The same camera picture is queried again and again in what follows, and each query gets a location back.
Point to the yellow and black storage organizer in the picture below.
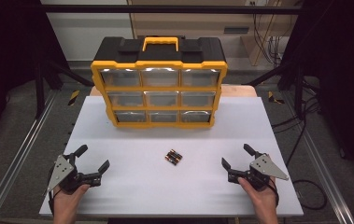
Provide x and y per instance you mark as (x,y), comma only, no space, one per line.
(159,64)

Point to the yellow and black hazard tape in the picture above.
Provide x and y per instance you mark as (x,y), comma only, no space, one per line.
(273,99)
(73,97)

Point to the black metal stand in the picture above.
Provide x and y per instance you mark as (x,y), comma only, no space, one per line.
(39,90)
(298,90)

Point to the set of transparent drawers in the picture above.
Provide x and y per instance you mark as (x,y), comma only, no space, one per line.
(120,77)

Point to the grey vent plate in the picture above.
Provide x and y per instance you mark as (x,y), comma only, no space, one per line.
(236,30)

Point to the black horizontal bar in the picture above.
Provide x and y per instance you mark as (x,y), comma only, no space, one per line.
(103,8)

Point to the person's left hand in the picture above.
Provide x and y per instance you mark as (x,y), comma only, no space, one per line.
(67,203)

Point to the black curtain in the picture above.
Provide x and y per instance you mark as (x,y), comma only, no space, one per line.
(346,62)
(3,46)

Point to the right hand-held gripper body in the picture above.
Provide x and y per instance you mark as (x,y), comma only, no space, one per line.
(266,168)

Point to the person's right hand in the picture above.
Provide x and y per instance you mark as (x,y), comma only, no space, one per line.
(263,200)

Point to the aluminium frame rail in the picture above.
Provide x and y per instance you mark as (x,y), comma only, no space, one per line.
(321,161)
(19,155)

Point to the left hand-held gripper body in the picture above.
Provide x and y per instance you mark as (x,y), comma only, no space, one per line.
(60,172)

